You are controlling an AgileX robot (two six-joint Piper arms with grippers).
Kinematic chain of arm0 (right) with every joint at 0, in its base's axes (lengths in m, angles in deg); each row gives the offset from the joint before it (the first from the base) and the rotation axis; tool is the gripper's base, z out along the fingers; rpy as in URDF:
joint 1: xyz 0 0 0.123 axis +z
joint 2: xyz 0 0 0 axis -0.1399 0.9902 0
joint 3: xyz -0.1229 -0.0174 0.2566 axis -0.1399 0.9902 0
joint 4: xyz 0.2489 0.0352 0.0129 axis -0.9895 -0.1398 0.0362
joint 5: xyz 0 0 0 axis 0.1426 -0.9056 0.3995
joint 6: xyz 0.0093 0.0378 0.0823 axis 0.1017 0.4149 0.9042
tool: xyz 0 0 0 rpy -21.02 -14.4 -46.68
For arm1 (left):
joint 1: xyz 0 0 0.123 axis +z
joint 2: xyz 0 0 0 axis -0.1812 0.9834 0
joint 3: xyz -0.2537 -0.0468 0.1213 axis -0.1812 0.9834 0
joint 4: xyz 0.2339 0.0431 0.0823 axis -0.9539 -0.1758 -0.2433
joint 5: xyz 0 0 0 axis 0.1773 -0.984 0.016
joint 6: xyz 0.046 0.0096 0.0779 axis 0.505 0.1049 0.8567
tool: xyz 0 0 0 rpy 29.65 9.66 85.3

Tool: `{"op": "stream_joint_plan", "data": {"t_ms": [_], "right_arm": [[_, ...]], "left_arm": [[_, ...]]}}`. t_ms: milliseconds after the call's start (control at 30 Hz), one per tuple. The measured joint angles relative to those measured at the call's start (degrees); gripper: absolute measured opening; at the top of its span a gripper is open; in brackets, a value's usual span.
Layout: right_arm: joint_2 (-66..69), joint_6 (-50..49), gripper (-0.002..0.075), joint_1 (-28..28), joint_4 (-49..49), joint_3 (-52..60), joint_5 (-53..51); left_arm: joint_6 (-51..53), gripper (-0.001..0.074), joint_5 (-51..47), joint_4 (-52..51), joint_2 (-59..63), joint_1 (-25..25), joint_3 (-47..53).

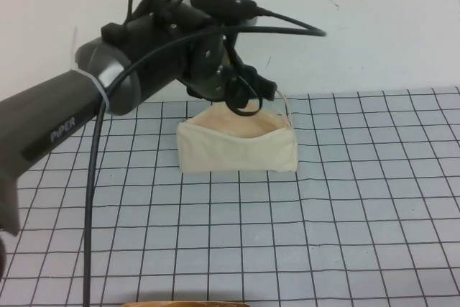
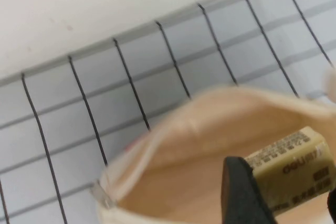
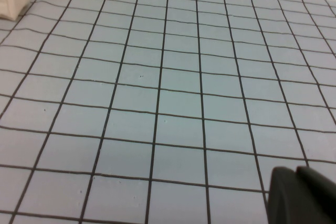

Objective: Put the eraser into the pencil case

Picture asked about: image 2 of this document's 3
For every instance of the cream fabric pencil case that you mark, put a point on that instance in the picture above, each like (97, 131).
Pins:
(183, 182)

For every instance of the small cream printed eraser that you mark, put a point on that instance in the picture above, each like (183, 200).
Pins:
(288, 176)

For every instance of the blue grid tablecloth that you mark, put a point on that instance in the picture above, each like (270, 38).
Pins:
(78, 103)

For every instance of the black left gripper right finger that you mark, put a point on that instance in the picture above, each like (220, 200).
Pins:
(333, 208)

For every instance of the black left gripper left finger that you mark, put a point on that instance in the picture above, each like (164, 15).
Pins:
(241, 197)

